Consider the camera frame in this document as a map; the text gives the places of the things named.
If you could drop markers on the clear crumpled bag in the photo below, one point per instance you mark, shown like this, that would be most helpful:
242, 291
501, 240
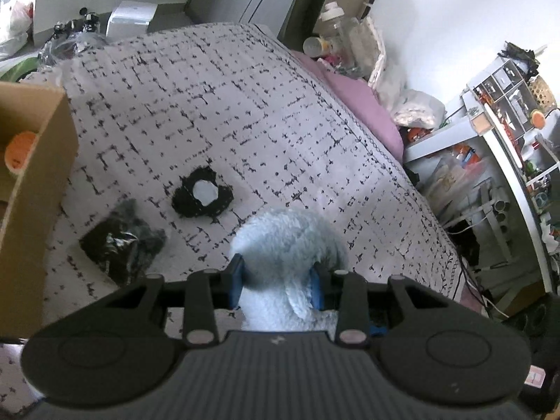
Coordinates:
365, 43

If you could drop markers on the orange and green plush toy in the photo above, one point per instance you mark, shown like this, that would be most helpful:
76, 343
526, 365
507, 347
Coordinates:
19, 153

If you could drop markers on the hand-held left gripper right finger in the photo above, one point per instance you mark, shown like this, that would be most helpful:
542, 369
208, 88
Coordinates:
316, 288

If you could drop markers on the white box appliance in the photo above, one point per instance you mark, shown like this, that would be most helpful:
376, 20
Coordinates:
131, 17

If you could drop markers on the white crumpled plastic bags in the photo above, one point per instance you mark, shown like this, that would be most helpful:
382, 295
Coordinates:
411, 105

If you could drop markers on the white desk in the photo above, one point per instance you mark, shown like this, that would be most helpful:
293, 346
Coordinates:
516, 192

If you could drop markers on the clear drawer organizer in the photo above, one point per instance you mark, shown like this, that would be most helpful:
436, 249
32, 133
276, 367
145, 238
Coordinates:
503, 92

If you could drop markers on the dark grey wrapped cloth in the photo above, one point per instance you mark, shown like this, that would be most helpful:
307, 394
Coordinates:
122, 240

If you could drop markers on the clear plastic bottle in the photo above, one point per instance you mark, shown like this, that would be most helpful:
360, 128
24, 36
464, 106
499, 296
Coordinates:
334, 26

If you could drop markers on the green basin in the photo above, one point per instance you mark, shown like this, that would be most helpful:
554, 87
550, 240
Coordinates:
15, 70

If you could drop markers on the clear plastic bag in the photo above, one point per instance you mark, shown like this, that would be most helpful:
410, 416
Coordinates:
72, 50

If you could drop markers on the white black-patterned blanket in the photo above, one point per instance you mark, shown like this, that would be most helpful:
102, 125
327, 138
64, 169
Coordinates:
240, 109

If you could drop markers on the pink bed sheet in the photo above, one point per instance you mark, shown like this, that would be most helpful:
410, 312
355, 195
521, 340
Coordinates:
354, 96

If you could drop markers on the woven basket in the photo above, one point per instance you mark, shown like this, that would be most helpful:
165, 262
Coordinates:
544, 92

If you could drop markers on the white and red plastic bag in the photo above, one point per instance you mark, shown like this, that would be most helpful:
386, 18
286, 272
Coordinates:
15, 13

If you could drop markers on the yellow paper cup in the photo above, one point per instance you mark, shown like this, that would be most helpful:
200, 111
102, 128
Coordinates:
316, 46

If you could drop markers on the orange round ornament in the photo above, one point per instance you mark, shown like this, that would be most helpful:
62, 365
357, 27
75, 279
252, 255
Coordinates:
538, 119

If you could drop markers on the brown cardboard box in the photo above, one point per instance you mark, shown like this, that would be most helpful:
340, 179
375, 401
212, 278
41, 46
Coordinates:
30, 210

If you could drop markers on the black tripod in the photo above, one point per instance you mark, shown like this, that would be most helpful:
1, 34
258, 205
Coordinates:
74, 24

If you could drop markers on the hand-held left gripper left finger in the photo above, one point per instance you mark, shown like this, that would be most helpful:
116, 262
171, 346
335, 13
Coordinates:
236, 284

